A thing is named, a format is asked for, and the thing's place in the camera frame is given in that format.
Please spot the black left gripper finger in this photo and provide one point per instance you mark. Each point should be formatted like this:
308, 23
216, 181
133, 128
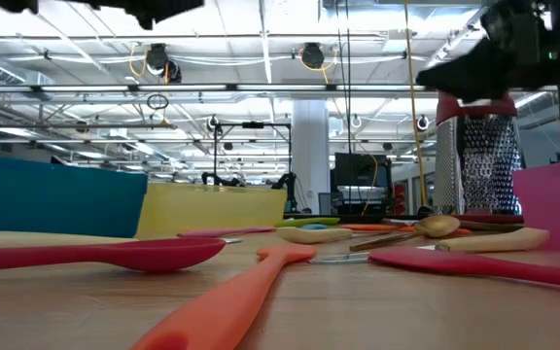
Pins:
163, 9

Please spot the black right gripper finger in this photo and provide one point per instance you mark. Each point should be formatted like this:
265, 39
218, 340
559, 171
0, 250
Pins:
474, 73

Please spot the orange silicone spatula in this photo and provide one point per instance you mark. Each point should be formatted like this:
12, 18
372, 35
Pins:
221, 311
372, 227

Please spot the red silicone spatula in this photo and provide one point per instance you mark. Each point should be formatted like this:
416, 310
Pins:
430, 262

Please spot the blue plastic bin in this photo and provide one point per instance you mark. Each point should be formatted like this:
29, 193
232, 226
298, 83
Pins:
56, 199

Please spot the blue silicone spatula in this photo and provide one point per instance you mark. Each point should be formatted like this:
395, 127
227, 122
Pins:
315, 226

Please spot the green silicone spoon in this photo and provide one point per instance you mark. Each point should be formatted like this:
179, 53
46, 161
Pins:
309, 222

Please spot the red silicone spoon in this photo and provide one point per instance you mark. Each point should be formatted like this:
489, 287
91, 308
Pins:
163, 254

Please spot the black background robot arm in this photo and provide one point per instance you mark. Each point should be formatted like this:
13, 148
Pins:
287, 187

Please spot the long ceiling light bar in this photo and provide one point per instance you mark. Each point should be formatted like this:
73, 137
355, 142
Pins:
183, 88

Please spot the black background screen rig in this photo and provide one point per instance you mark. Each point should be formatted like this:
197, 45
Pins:
358, 170

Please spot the white building pillar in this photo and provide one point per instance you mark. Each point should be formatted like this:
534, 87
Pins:
310, 155

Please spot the yellow plastic bin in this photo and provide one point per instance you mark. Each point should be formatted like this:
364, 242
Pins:
212, 209

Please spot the black background frame rig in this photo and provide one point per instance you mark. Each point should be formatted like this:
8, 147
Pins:
253, 125

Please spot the black metal table frame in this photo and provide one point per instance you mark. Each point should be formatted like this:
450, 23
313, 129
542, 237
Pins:
353, 216

